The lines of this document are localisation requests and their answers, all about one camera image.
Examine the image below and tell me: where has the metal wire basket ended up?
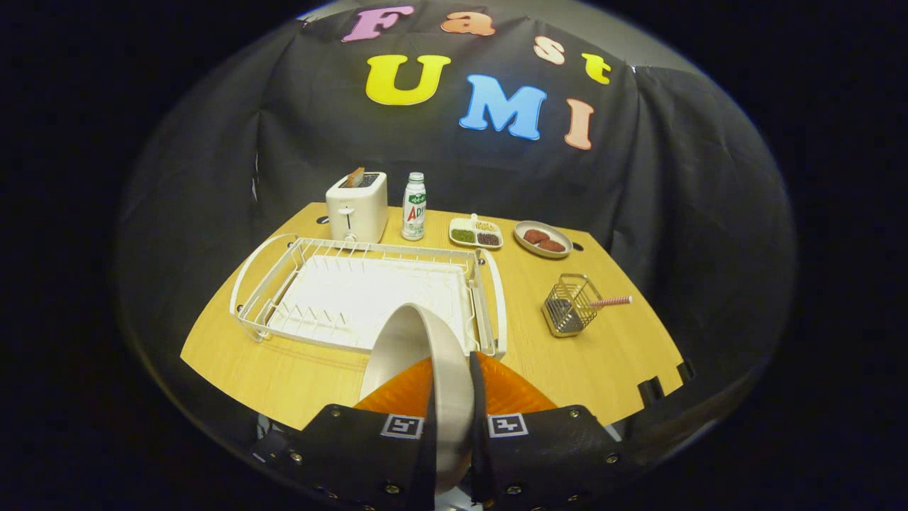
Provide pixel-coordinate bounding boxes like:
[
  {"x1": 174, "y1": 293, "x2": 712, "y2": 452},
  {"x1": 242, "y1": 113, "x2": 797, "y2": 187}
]
[{"x1": 542, "y1": 273, "x2": 604, "y2": 338}]

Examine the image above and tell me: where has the white toaster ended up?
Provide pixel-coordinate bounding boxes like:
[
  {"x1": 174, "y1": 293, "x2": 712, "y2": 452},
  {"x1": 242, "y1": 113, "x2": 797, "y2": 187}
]
[{"x1": 326, "y1": 172, "x2": 389, "y2": 243}]

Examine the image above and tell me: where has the white wire dish rack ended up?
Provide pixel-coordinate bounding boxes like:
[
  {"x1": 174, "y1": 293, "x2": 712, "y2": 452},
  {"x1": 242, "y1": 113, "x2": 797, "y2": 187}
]
[{"x1": 228, "y1": 233, "x2": 508, "y2": 359}]

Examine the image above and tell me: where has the small grey meat dish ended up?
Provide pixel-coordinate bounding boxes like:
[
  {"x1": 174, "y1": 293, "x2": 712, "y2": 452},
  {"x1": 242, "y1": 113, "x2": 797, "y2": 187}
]
[{"x1": 513, "y1": 220, "x2": 574, "y2": 259}]

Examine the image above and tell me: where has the cream white plate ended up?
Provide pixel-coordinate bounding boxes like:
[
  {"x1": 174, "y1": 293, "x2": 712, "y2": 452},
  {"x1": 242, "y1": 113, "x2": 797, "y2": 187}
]
[{"x1": 358, "y1": 303, "x2": 476, "y2": 494}]

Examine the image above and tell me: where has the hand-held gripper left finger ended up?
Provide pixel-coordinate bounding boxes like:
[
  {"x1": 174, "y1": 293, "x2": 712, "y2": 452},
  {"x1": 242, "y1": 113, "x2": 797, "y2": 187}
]
[{"x1": 252, "y1": 357, "x2": 438, "y2": 511}]

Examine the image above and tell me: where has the black backdrop cloth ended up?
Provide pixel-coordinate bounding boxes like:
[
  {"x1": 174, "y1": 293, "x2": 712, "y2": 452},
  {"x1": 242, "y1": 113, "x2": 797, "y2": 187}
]
[{"x1": 117, "y1": 4, "x2": 799, "y2": 455}]

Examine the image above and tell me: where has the white bottle green label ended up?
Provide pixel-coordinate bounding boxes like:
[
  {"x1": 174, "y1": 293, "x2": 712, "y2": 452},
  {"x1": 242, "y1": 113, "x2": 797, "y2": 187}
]
[{"x1": 402, "y1": 172, "x2": 428, "y2": 242}]

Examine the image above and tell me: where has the pink striped handle spoon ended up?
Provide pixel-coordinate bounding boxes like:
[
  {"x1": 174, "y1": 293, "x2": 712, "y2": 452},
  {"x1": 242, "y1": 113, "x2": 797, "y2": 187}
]
[{"x1": 546, "y1": 295, "x2": 633, "y2": 333}]

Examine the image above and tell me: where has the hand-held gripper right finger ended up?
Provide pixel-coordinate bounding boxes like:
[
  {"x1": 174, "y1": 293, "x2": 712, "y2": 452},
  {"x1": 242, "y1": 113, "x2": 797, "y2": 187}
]
[{"x1": 468, "y1": 351, "x2": 643, "y2": 511}]

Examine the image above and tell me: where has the white divided condiment dish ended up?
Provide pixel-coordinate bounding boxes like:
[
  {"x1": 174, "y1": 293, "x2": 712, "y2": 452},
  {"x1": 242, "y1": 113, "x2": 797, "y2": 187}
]
[{"x1": 448, "y1": 214, "x2": 504, "y2": 251}]

